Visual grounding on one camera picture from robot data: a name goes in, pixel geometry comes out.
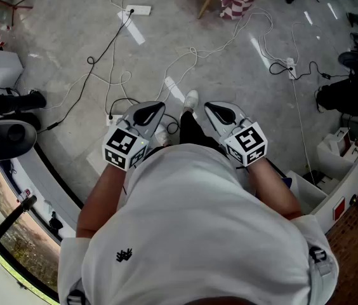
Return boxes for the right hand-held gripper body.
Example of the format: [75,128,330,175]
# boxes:
[204,101,268,167]

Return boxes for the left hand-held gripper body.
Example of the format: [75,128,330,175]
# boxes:
[102,101,166,172]

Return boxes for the person's left forearm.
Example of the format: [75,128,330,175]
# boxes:
[76,162,129,240]

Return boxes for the person's right forearm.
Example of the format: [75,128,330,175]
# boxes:
[247,157,303,220]

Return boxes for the person's white shoe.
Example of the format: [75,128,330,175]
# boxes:
[154,123,172,146]
[183,89,200,114]

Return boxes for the person's black trousers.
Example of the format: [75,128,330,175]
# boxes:
[178,110,228,154]

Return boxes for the small white power strip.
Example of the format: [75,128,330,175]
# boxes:
[286,57,296,80]

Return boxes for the person's white t-shirt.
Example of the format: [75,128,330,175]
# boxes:
[57,143,340,305]

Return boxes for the white storage box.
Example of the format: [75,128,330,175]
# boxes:
[285,127,358,234]

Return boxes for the long white power strip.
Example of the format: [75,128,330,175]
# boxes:
[124,4,152,17]

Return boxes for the black boots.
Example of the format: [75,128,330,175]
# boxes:
[0,90,47,120]

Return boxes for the black pole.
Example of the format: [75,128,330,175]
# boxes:
[0,194,37,266]

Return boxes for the long straight white cable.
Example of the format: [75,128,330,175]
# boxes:
[290,78,316,184]

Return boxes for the white looping cable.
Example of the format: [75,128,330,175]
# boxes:
[105,6,275,114]

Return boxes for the long black cable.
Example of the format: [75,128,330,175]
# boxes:
[36,10,135,135]

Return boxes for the thin black adapter cable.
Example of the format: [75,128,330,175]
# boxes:
[268,61,350,81]

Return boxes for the grey black camera head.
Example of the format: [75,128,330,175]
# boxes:
[0,114,37,166]

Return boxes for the grey shoulder strap buckle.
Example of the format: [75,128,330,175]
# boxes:
[308,245,332,278]

